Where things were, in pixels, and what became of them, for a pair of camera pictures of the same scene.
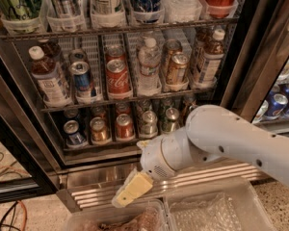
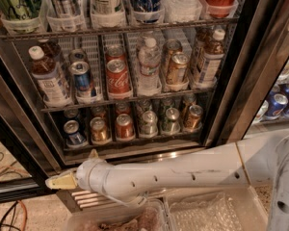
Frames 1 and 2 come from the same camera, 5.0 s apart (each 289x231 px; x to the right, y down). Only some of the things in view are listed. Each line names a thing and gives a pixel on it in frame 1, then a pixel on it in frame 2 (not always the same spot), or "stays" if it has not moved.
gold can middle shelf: x=176 y=69 stays
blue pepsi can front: x=74 y=138 stays
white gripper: x=153 y=159 -> x=86 y=174
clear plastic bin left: x=145 y=216 stays
